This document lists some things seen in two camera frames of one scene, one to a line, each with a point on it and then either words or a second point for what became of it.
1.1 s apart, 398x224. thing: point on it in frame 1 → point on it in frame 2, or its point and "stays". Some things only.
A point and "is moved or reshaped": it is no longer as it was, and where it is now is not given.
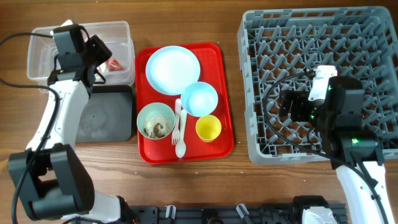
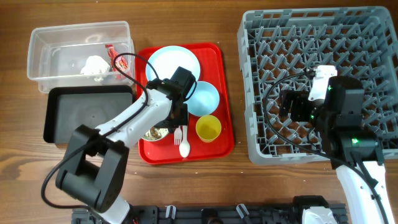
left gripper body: x=97 y=52 → x=176 y=119
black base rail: x=225 y=214 stays
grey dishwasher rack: x=279 y=47 stays
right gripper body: x=303 y=110 stays
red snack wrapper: x=114 y=65 is moved or reshaped
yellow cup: x=208 y=128 stays
